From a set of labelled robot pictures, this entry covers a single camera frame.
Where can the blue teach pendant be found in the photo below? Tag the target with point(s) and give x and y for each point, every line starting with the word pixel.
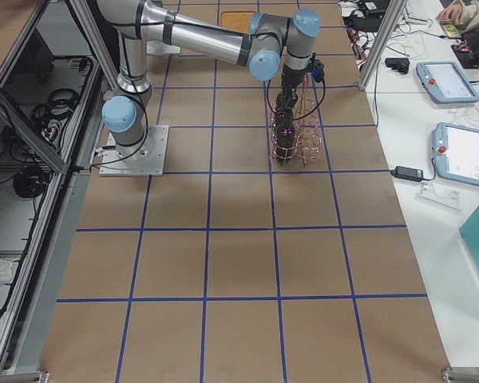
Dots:
pixel 456 153
pixel 446 83

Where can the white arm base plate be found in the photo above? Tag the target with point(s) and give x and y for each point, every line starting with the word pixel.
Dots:
pixel 144 160

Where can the black handheld device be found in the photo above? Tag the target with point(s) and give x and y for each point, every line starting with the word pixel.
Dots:
pixel 398 64

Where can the upper blue teach pendant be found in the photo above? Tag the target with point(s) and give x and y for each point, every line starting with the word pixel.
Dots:
pixel 446 83

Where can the white rear base plate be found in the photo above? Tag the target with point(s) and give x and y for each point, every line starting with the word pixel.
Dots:
pixel 157 48

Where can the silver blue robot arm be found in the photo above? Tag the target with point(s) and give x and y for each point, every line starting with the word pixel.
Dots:
pixel 273 45

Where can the black power adapter brick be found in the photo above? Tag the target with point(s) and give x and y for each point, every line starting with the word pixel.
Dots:
pixel 405 173

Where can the clear acrylic stand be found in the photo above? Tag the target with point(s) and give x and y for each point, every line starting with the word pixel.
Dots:
pixel 448 198

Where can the aluminium frame post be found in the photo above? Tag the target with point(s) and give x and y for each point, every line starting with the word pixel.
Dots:
pixel 387 27

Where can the copper wire bottle basket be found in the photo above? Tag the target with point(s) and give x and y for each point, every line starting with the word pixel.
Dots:
pixel 308 139

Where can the wooden rectangular tray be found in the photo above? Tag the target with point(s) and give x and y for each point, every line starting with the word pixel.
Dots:
pixel 236 20

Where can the dark glass wine bottle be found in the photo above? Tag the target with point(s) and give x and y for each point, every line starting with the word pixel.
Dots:
pixel 284 126

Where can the lower blue teach pendant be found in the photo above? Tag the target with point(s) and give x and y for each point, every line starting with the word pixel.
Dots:
pixel 456 153

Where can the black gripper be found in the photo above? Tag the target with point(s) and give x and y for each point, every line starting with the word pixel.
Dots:
pixel 289 79

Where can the person in white coat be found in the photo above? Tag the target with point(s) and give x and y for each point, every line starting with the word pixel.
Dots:
pixel 464 17

